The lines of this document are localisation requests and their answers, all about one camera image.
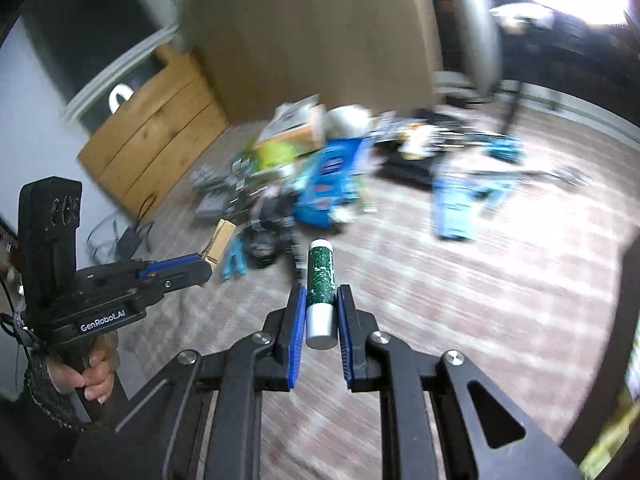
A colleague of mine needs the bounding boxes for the small teal toy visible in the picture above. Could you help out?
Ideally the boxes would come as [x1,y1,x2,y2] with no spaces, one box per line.
[222,237,248,278]

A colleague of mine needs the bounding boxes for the white bundle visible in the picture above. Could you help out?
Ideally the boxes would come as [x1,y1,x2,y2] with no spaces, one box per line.
[400,127,431,158]

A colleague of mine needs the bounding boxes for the light blue card holder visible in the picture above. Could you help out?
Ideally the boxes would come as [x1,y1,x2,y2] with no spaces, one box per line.
[432,172,483,241]

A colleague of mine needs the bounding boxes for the blue printed packet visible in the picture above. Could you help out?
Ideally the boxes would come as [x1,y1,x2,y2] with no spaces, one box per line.
[292,137,373,231]

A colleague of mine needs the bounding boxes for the green glitter tube silver cap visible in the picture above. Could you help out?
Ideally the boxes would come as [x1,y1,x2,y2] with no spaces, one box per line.
[305,239,337,350]

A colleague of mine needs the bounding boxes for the large beige wooden board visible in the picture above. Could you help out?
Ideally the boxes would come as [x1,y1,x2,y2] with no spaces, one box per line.
[180,0,443,123]

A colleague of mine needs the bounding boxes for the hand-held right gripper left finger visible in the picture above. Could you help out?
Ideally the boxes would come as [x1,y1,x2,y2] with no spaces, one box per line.
[100,282,307,480]

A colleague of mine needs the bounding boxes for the cardboard box with white label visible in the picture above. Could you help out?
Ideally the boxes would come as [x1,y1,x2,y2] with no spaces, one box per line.
[255,95,326,153]

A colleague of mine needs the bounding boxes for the black flat case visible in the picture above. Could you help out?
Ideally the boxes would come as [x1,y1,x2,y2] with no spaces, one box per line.
[377,155,436,188]

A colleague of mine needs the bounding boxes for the small cardboard box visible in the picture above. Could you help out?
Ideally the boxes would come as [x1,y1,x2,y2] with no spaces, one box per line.
[204,219,236,263]

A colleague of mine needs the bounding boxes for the pale grey round object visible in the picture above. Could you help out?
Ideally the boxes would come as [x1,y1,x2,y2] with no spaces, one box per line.
[325,105,373,138]

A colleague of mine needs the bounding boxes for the metal key bunch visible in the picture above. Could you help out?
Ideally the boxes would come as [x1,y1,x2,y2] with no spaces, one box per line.
[552,166,588,187]

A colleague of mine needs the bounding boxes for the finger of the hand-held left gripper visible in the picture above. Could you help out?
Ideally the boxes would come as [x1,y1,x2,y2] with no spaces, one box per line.
[145,259,212,295]
[135,255,203,279]

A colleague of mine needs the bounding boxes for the person's left forearm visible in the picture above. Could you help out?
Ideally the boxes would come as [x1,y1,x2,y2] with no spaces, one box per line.
[0,355,101,480]

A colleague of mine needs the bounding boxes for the grey plastic parts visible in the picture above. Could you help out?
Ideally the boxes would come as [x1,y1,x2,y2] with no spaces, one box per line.
[192,167,236,218]

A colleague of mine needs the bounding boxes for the yellow-green bag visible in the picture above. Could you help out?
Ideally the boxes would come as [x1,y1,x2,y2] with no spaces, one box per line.
[255,140,301,171]

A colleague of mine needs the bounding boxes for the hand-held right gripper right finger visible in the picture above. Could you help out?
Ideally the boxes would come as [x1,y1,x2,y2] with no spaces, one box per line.
[336,284,583,480]

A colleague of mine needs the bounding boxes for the teal clamp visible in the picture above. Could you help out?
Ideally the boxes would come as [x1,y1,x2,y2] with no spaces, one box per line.
[487,137,523,163]

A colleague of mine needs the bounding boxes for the person's left hand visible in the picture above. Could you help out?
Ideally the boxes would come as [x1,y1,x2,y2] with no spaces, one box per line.
[50,335,118,405]

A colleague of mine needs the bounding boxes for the black cable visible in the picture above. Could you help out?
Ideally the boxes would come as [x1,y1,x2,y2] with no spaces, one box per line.
[87,195,156,261]

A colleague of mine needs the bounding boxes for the dark storage container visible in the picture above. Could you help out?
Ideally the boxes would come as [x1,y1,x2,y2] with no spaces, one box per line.
[575,230,640,468]

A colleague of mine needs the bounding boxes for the wooden cabinet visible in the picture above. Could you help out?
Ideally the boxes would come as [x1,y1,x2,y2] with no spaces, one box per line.
[77,45,231,221]

